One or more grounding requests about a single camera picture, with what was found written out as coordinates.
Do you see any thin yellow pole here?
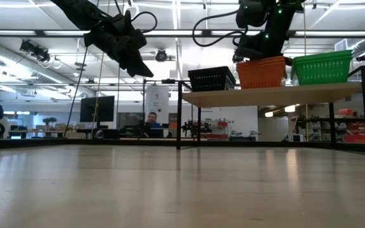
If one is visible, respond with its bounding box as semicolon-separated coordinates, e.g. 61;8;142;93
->
305;103;310;143

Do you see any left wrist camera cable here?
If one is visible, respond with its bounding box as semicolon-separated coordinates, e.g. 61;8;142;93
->
114;0;158;34

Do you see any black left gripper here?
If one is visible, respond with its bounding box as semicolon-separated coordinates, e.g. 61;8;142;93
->
83;11;155;79

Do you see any thin black cable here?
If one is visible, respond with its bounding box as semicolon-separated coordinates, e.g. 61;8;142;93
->
63;47;89;138

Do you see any black ceiling camera cluster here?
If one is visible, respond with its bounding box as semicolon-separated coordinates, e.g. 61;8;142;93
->
19;39;51;63

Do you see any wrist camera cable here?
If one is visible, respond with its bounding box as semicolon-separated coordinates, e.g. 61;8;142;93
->
191;9;249;48
114;0;158;34

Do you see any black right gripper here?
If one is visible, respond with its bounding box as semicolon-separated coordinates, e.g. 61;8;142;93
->
238;37;294;67

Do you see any thin yellow rope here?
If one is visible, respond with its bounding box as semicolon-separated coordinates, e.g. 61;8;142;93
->
91;52;105;139

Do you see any white rack with red bins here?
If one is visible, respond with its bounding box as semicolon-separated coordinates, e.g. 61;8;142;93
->
201;117;231;141

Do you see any round black ceiling camera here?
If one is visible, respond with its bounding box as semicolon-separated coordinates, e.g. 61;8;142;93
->
155;48;169;63

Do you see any storage rack with red bins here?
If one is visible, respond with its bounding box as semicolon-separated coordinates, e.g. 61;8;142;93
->
291;107;365;144

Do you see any wooden shelf with black legs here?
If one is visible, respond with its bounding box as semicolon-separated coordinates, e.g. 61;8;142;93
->
176;65;365;156

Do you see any white banner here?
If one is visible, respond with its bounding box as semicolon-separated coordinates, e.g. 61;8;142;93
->
145;85;170;125

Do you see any black aluminium table frame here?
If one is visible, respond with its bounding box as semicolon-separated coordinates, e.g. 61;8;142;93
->
0;136;365;156

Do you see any long ceiling light strip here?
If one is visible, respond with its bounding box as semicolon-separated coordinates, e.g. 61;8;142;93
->
0;28;365;39

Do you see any black monitor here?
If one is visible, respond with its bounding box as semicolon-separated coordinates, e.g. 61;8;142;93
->
80;95;116;130

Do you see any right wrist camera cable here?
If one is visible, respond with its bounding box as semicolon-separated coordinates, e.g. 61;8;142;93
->
191;9;249;48

